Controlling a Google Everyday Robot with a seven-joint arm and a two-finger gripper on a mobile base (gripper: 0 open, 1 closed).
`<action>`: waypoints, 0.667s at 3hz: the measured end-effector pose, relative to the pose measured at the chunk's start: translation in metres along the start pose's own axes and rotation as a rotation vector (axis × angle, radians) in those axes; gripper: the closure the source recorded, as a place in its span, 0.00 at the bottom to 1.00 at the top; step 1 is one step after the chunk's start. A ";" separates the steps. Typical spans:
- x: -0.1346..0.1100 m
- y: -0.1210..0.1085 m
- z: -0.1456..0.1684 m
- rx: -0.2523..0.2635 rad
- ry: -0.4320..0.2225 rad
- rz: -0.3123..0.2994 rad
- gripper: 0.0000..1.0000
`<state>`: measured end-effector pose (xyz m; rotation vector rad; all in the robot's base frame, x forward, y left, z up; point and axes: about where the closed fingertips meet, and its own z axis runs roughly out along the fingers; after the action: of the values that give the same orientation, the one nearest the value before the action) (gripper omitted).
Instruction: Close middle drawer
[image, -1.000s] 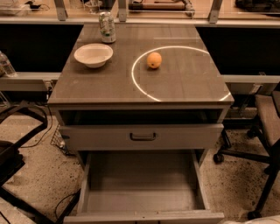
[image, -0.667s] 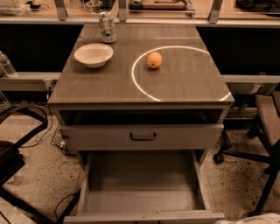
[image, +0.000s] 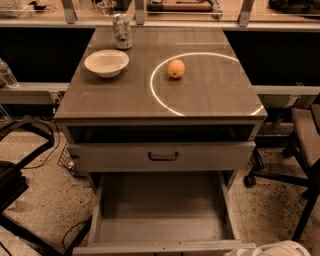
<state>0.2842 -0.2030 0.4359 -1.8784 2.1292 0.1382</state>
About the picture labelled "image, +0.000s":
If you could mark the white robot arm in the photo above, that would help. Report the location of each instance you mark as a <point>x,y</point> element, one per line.
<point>283,248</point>

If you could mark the grey drawer cabinet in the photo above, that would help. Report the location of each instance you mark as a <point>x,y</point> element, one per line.
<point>213,101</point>

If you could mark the grey middle drawer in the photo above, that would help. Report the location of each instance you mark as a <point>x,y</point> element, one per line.
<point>157,157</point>

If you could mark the grey drawer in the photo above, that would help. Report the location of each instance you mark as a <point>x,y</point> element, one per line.
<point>157,157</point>
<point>162,214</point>

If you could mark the grey bottom drawer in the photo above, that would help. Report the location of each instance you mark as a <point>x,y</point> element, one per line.
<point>162,214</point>

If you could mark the orange fruit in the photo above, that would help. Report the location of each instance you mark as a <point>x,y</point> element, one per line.
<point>176,69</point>

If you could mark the white bowl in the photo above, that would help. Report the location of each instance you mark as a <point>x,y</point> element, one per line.
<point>107,63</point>

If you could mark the green white soda can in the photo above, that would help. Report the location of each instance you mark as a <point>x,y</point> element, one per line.
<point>122,31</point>

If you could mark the black office chair right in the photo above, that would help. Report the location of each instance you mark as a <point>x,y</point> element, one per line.
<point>305,147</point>

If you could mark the black chair left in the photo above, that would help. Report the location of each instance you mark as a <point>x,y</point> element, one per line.
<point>13,184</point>

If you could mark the clear plastic bottle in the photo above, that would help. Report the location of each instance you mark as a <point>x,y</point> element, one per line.
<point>7,75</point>

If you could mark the wire mesh basket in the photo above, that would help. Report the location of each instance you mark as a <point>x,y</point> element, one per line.
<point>67,163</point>

